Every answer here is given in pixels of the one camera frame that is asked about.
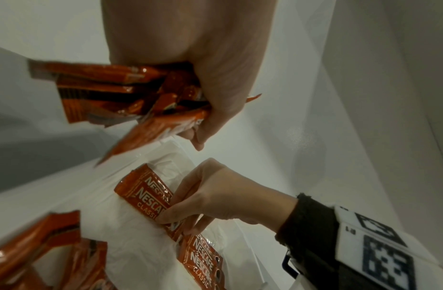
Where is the person's right hand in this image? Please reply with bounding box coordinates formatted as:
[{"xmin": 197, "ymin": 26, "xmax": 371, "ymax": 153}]
[{"xmin": 155, "ymin": 158, "xmax": 299, "ymax": 236}]

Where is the person's left hand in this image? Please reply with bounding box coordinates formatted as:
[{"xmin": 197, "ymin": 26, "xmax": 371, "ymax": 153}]
[{"xmin": 101, "ymin": 0, "xmax": 280, "ymax": 152}]

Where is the pile of red Nescafe sachets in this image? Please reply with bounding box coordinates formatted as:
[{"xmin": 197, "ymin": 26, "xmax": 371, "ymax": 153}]
[{"xmin": 114, "ymin": 163, "xmax": 228, "ymax": 290}]

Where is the white plastic tray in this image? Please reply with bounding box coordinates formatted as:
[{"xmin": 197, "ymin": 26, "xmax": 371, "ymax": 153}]
[{"xmin": 0, "ymin": 136, "xmax": 280, "ymax": 290}]

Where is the bunch of Nescafe sachets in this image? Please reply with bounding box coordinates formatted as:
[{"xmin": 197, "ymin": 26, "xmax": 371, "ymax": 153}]
[{"xmin": 27, "ymin": 59, "xmax": 263, "ymax": 168}]

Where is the pile of red coffee sachets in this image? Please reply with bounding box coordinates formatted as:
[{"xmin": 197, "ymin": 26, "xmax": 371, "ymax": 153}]
[{"xmin": 0, "ymin": 210, "xmax": 111, "ymax": 290}]

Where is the black right wristband with markers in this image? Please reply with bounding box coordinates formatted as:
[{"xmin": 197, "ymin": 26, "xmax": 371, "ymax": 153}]
[{"xmin": 274, "ymin": 193, "xmax": 443, "ymax": 290}]

